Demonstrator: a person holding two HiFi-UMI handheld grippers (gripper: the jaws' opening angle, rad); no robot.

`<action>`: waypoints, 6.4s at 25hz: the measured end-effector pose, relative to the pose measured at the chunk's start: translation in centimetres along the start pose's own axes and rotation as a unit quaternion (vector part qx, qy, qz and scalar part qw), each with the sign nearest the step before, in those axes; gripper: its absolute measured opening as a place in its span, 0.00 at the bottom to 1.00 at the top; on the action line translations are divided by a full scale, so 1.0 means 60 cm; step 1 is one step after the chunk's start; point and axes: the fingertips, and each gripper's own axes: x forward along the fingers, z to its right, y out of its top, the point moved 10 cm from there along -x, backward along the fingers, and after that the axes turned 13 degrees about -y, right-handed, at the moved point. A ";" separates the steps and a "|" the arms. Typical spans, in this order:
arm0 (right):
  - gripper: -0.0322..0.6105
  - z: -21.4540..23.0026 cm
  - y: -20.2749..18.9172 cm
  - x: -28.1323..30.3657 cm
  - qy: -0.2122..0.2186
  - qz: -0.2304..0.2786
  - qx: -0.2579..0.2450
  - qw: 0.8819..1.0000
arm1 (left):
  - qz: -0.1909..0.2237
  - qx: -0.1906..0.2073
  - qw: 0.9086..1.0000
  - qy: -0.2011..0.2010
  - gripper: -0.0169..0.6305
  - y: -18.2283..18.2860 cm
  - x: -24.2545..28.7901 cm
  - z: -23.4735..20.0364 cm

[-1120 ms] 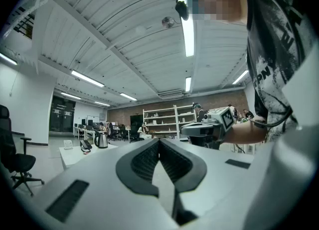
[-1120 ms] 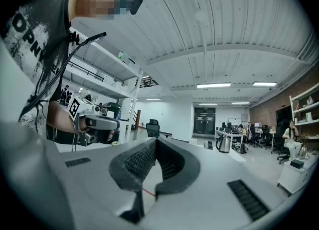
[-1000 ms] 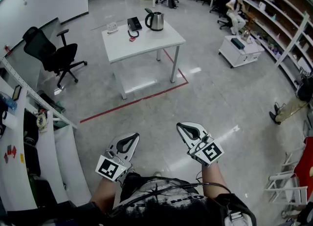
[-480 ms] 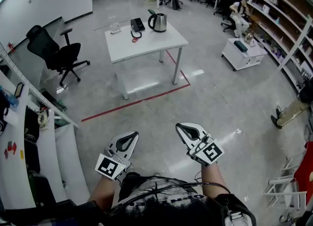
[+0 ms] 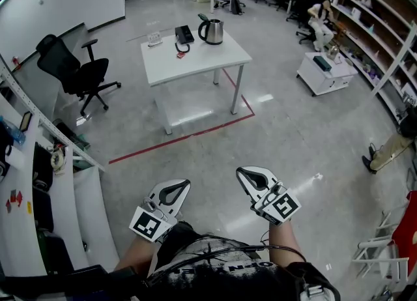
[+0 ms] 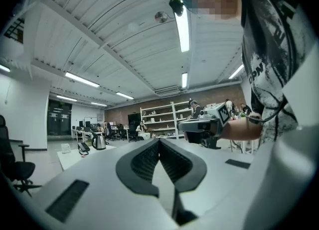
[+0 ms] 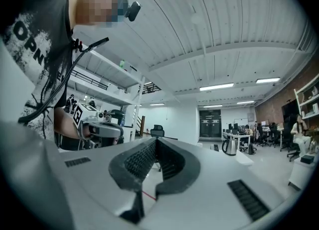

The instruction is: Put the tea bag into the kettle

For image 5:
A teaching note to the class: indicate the dark green box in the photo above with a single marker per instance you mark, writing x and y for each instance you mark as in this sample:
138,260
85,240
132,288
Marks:
322,63

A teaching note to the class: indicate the white paper roll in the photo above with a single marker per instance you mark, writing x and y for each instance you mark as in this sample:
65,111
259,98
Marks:
15,157

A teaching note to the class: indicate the person's left forearm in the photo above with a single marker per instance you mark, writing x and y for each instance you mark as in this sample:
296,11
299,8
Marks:
135,254

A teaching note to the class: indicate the red floor tape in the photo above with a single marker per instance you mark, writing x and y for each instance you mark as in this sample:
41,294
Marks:
182,137

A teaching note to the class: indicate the white table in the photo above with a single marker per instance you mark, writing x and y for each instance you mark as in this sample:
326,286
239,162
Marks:
195,62

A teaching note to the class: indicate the black desk telephone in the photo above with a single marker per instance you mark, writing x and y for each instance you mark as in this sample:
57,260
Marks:
184,34

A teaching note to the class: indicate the black picture frame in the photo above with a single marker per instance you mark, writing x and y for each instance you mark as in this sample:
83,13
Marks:
25,121

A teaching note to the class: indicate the black mesh office chair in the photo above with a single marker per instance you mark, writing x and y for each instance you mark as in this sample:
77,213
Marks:
76,71

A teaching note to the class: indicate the red tea bag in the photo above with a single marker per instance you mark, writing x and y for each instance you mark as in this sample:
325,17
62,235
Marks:
180,55

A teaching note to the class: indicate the white folding frame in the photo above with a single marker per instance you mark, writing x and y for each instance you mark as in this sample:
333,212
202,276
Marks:
374,247

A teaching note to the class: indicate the white card stand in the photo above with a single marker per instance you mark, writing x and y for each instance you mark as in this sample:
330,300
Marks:
155,39

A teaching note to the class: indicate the person's right forearm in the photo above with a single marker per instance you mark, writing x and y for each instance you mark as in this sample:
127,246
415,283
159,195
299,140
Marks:
284,242

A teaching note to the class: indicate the black backpack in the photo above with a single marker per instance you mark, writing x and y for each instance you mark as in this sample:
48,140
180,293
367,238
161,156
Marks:
236,5

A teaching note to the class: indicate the clear water bottle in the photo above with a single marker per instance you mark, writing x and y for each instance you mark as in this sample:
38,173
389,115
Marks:
15,132

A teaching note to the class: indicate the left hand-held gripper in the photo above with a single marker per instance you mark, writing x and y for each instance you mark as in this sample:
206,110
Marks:
150,224

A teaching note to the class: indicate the white metal shelf rack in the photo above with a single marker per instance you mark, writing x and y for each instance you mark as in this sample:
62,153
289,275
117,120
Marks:
49,195

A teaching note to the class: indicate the white low cabinet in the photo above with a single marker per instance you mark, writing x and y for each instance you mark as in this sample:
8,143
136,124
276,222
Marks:
325,79

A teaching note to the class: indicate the white wall shelving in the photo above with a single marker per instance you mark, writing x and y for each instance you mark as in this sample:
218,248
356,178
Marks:
374,22

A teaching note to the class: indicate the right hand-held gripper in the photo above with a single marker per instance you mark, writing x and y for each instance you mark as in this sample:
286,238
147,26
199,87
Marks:
279,206

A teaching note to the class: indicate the white tape roll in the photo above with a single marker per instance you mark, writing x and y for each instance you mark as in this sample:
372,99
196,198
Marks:
57,161

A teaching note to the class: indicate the small metal pot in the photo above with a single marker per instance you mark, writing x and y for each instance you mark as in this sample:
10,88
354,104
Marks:
333,52

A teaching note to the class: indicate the person's black printed shirt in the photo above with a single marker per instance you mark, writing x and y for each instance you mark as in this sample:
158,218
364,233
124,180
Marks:
224,273

